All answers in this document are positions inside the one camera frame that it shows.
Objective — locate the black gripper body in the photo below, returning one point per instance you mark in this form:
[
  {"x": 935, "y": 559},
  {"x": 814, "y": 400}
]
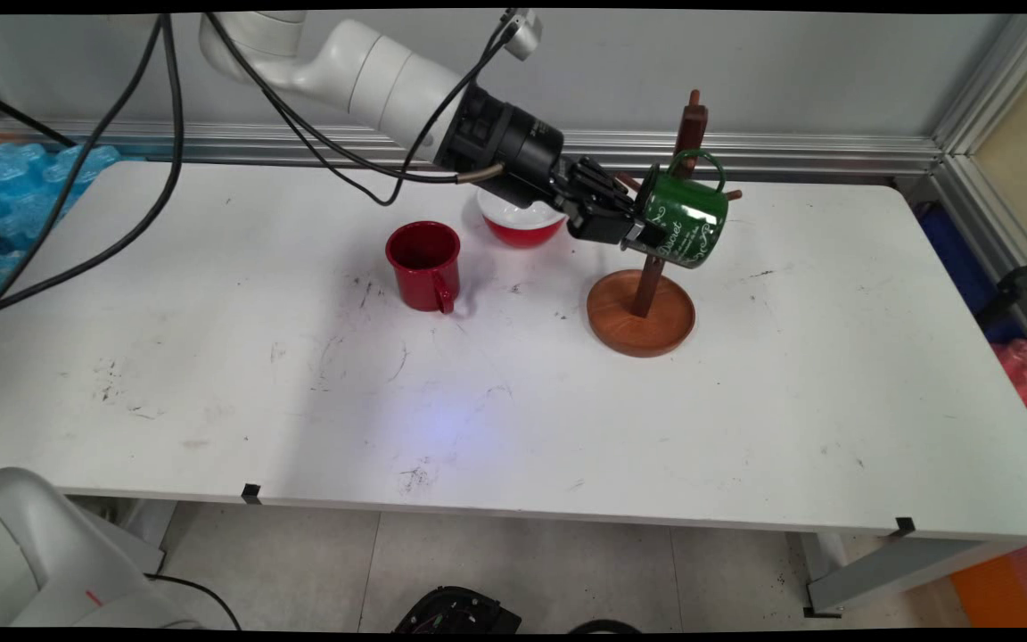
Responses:
[{"x": 536, "y": 160}]

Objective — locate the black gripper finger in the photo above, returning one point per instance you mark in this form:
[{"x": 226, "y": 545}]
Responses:
[
  {"x": 607, "y": 227},
  {"x": 603, "y": 176}
]

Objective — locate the green enamel mug white print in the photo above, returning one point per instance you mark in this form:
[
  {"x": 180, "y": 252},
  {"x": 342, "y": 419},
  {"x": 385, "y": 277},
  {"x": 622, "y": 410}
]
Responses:
[{"x": 687, "y": 223}]

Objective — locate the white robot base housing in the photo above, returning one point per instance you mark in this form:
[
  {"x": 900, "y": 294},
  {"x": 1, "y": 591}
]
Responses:
[{"x": 23, "y": 553}]

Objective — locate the red bowl white inside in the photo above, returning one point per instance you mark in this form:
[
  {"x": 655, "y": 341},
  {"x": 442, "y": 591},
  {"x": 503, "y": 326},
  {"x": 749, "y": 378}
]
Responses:
[{"x": 522, "y": 230}]

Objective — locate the brown wooden mug tree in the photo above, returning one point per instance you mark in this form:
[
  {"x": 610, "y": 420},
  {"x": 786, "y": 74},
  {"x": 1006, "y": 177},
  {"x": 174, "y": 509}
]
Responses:
[{"x": 643, "y": 321}]

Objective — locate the red enamel mug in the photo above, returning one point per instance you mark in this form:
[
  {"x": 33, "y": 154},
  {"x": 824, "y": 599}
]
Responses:
[{"x": 420, "y": 267}]

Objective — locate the blue plastic bag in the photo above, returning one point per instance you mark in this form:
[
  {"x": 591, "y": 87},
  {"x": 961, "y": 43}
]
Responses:
[{"x": 959, "y": 267}]

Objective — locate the black curved floor object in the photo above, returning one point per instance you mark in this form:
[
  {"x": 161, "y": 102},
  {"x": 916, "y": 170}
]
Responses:
[{"x": 603, "y": 627}]

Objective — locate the black device on floor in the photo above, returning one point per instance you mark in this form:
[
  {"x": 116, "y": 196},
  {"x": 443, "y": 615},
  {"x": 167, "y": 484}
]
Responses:
[{"x": 455, "y": 613}]

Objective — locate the small black table clip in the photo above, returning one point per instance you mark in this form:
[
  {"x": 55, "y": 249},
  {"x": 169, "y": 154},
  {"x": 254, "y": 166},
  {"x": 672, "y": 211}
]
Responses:
[
  {"x": 905, "y": 526},
  {"x": 251, "y": 494}
]

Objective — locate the beige board panel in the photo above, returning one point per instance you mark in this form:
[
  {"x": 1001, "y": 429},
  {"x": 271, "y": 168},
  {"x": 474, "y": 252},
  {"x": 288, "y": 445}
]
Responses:
[{"x": 1026, "y": 160}]

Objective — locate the red plastic bag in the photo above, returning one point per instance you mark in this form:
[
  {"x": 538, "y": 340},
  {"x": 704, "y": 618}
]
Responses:
[{"x": 1026, "y": 379}]

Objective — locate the grey slanted table leg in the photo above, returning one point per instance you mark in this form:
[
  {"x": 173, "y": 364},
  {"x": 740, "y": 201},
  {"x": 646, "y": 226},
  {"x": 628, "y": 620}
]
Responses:
[{"x": 906, "y": 566}]

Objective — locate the black slanted rod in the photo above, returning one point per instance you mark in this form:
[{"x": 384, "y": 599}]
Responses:
[{"x": 23, "y": 116}]

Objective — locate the blue bubble wrap sheet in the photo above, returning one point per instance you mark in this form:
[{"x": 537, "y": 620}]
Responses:
[{"x": 14, "y": 201}]

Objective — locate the orange box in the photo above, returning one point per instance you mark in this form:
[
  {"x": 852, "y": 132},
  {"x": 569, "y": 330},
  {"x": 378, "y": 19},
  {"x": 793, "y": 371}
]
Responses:
[{"x": 999, "y": 588}]

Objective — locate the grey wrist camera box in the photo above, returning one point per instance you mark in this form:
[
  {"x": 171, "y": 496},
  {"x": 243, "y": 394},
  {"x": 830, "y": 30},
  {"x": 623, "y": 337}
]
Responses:
[{"x": 522, "y": 34}]

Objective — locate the horizontal aluminium frame rail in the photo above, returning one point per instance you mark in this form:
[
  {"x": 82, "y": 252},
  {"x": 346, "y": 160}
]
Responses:
[{"x": 790, "y": 153}]

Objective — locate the slanted aluminium frame post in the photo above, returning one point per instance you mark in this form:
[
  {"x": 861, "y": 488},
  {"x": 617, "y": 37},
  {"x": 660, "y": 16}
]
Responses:
[{"x": 999, "y": 178}]

